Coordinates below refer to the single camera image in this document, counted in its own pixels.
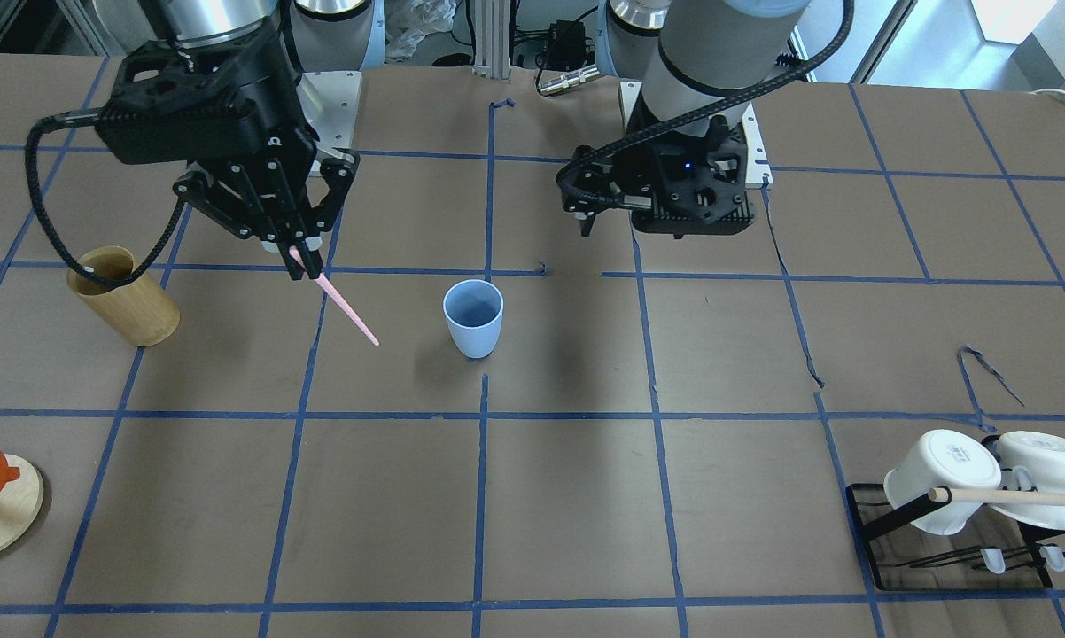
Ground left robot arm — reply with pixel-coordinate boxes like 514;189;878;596
556;1;808;238

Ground bamboo cylinder holder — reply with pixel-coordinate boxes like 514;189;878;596
66;245;181;346

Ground aluminium frame post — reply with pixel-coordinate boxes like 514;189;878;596
468;0;513;83

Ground black wire cup rack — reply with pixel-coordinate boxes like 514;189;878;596
847;433;1065;591

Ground black power adapter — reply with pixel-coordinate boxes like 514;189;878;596
543;20;587;70

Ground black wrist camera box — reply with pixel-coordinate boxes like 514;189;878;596
94;18;320;167

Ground pink chopstick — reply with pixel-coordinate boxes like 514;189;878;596
311;274;380;346

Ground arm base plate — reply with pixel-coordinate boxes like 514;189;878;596
297;70;363;157

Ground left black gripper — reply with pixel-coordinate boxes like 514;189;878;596
558;120;755;238

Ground wooden mug tree stand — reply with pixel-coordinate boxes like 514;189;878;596
0;454;45;553

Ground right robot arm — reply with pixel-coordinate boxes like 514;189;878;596
95;1;386;279

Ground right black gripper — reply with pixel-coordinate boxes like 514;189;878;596
173;133;360;280

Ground light blue plastic cup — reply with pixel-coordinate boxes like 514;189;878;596
442;279;505;360

